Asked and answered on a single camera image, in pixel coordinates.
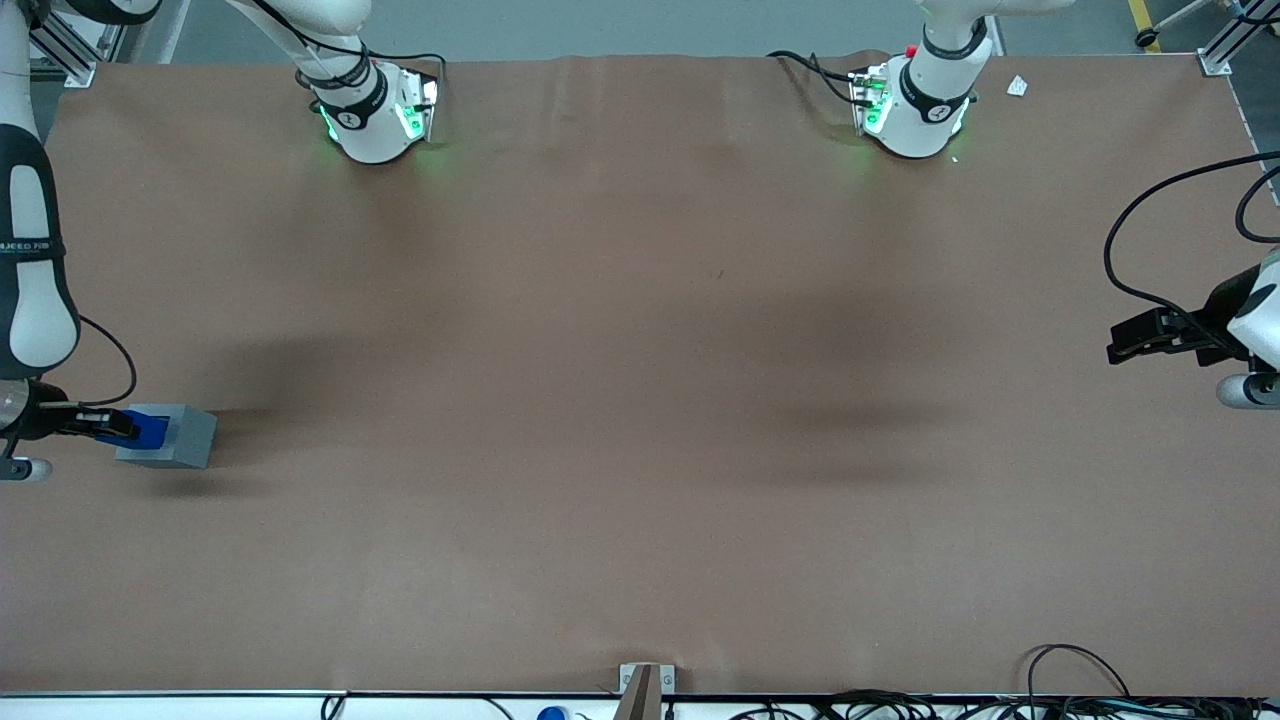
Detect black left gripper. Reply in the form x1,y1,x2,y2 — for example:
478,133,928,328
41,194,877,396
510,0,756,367
1106,264,1264,367

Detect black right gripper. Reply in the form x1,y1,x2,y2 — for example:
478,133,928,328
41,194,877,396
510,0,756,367
19,384,142,443

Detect blue plastic block part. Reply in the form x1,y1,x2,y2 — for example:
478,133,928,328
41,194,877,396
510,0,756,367
124,404,172,449

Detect gray square base with hole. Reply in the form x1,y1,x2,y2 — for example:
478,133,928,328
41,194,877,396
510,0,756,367
113,403,219,471

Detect large paper table cover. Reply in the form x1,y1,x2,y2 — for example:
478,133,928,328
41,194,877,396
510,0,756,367
0,50,1280,697

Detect black right arm gripper cable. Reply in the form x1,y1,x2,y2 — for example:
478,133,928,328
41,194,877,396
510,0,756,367
77,314,139,408

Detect long black left gripper cable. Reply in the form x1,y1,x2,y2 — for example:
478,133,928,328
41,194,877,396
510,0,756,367
1103,150,1280,326

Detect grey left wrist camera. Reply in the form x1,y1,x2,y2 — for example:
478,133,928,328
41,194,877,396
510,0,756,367
1215,372,1280,411

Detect short looped black cable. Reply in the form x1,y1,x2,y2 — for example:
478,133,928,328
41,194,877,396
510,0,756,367
1235,165,1280,245

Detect aluminium frame post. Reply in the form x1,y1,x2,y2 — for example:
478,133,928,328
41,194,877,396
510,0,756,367
28,0,128,90
1198,0,1280,78

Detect black arched loop cable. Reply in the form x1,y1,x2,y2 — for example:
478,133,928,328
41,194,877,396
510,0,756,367
1023,643,1132,701

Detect black left arm base cable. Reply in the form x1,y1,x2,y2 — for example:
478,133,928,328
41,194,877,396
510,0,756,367
767,49,867,107

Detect tangled black cable bundle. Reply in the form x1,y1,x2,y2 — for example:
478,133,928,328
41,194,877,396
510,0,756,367
730,687,1280,720

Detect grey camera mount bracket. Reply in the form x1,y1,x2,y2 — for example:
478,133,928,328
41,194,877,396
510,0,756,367
612,661,677,720

